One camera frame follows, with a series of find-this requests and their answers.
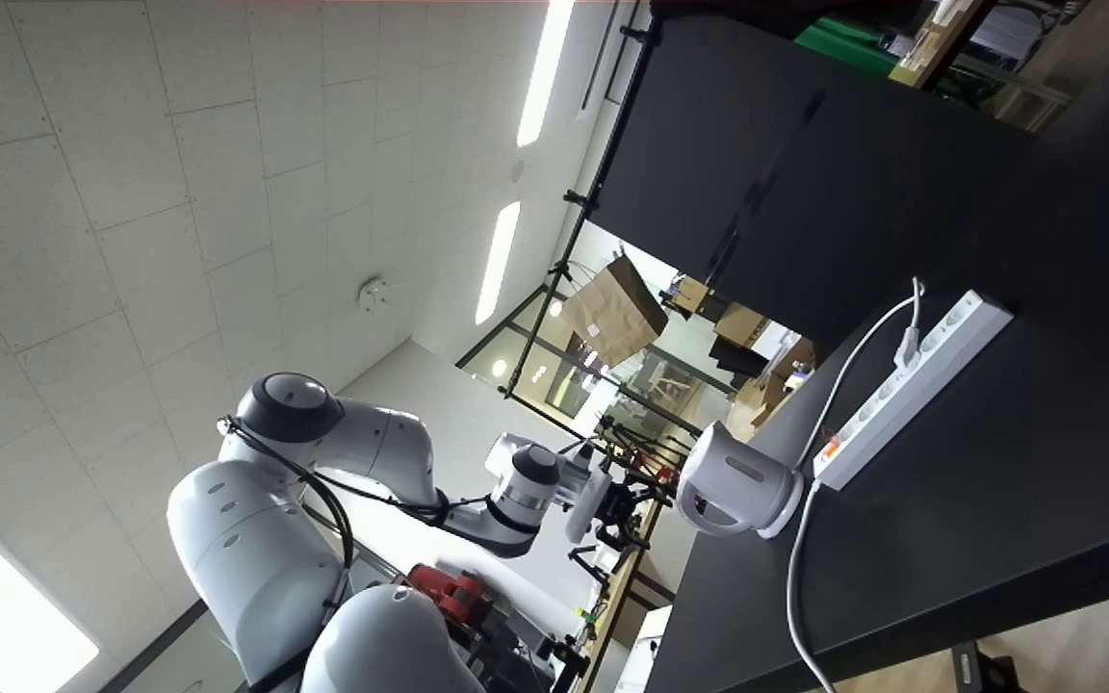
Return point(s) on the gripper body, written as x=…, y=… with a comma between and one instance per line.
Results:
x=624, y=515

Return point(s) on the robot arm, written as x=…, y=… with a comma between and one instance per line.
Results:
x=256, y=549

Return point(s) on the white electric kettle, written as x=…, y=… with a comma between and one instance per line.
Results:
x=742, y=481

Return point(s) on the red device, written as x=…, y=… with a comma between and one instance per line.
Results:
x=453, y=592

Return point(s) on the brown paper bag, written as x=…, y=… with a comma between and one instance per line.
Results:
x=612, y=313

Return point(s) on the stack of cardboard boxes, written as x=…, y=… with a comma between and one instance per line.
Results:
x=742, y=332

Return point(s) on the ceiling light panel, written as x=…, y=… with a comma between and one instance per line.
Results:
x=497, y=260
x=6, y=626
x=545, y=72

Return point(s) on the white power strip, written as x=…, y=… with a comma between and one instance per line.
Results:
x=911, y=390

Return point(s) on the smoke detector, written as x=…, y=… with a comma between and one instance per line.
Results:
x=373, y=294

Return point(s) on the black partition panel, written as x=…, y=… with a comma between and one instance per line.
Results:
x=786, y=192

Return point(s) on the green board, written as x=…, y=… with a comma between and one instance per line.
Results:
x=848, y=43

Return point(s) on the black metal frame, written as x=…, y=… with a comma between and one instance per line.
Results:
x=569, y=241

